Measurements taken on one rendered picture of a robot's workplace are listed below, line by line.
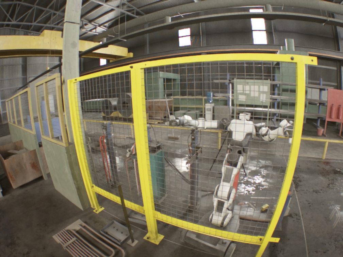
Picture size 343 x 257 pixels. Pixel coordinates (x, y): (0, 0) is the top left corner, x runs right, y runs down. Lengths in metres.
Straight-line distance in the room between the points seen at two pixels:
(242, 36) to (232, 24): 1.39
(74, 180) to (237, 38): 14.51
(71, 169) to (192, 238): 1.71
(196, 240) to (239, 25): 14.98
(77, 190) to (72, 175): 0.25
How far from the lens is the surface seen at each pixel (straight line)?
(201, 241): 1.83
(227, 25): 15.52
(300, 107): 1.08
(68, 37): 2.54
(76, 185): 2.51
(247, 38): 15.00
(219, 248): 1.79
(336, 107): 7.99
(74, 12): 2.72
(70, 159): 2.36
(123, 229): 2.27
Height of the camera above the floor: 1.63
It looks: 14 degrees down
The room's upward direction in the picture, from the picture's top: 2 degrees counter-clockwise
